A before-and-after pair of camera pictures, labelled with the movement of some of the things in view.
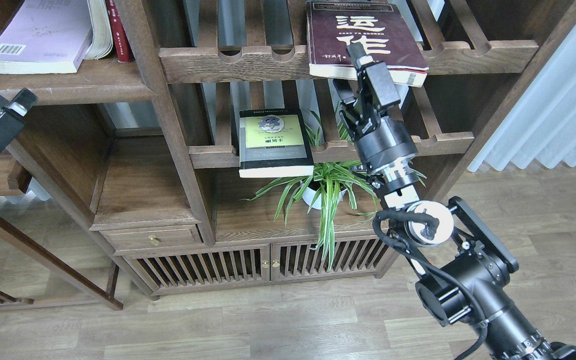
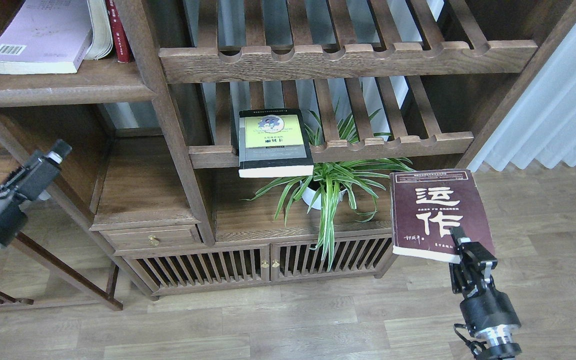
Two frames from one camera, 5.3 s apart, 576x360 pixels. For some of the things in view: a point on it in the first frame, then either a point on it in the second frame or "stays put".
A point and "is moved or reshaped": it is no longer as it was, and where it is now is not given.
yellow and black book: (274, 143) stays put
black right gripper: (383, 145) -> (484, 306)
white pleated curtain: (562, 117) stays put
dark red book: (381, 27) is moved or reshaped
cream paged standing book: (102, 44) stays put
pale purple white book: (44, 36) stays put
